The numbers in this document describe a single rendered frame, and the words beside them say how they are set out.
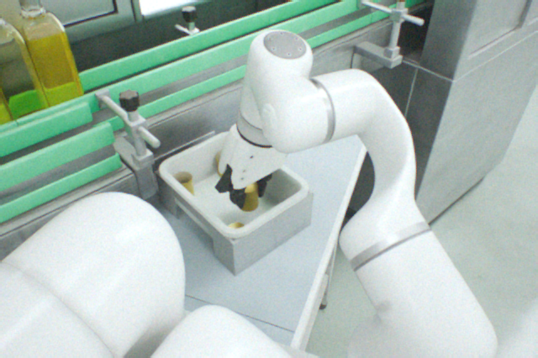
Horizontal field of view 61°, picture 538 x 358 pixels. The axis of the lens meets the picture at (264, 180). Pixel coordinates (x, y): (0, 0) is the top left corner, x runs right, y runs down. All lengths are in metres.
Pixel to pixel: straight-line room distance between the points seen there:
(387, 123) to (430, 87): 0.84
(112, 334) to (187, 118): 0.63
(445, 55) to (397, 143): 0.81
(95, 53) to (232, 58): 0.28
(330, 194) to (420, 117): 0.59
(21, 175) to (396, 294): 0.50
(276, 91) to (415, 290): 0.23
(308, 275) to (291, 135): 0.33
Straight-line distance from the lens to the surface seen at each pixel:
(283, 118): 0.46
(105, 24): 0.94
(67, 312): 0.28
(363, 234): 0.43
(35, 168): 0.69
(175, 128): 0.87
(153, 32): 1.04
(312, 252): 0.77
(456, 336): 0.43
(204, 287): 0.73
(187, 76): 0.86
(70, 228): 0.30
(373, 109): 0.52
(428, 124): 1.39
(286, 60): 0.51
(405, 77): 1.38
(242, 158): 0.61
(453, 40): 1.27
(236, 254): 0.70
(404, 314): 0.43
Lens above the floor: 1.34
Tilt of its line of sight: 42 degrees down
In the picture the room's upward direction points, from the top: straight up
